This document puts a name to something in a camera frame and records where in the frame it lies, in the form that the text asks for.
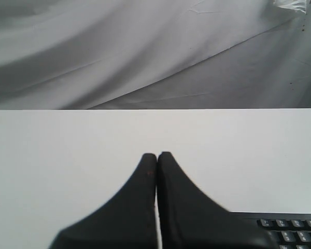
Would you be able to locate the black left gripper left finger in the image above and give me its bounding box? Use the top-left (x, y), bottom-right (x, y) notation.
top-left (50, 154), bottom-right (157, 249)

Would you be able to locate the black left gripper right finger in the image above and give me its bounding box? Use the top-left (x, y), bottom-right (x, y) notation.
top-left (157, 152), bottom-right (275, 248)

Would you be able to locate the black Acer keyboard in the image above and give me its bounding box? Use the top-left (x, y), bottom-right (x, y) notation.
top-left (233, 212), bottom-right (311, 248)

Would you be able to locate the white backdrop sheet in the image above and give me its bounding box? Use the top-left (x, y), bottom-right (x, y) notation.
top-left (0, 1), bottom-right (311, 109)

